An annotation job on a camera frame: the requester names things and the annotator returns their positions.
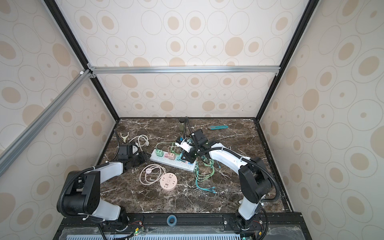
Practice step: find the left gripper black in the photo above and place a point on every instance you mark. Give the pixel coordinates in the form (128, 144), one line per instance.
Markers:
(143, 157)

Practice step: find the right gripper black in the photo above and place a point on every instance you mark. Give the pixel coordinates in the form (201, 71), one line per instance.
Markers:
(187, 157)

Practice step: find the pink charger plug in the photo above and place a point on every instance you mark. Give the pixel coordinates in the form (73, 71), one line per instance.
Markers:
(171, 156)

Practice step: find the green charger plug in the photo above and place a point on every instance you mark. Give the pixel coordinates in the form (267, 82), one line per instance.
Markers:
(159, 153)

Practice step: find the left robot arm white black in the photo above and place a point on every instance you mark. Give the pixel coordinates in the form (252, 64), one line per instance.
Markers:
(81, 194)

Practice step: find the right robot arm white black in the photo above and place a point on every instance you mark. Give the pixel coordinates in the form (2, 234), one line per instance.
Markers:
(258, 186)

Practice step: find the white colourful power strip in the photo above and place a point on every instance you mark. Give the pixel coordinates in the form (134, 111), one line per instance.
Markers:
(177, 163)

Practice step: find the cream vegetable peeler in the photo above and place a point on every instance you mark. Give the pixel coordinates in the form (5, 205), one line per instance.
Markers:
(124, 137)

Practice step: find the pink round socket hub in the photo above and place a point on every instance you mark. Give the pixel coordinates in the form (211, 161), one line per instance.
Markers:
(168, 182)

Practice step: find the teal utility knife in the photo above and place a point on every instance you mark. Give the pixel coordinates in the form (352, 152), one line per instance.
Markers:
(218, 127)

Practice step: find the blue tape roll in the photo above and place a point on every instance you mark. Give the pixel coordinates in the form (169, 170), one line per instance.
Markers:
(171, 220)

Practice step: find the silver aluminium bar left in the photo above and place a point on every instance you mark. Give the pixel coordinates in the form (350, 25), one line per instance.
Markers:
(25, 138)

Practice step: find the silver aluminium bar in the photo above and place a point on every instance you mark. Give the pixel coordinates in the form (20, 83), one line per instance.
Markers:
(185, 70)
(25, 138)

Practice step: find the silver aluminium bar back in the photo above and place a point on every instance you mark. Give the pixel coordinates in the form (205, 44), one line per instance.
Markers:
(185, 70)

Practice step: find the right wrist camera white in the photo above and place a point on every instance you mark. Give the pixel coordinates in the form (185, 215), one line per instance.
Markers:
(185, 144)

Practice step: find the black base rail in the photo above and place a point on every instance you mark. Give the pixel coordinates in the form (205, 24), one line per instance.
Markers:
(281, 226)

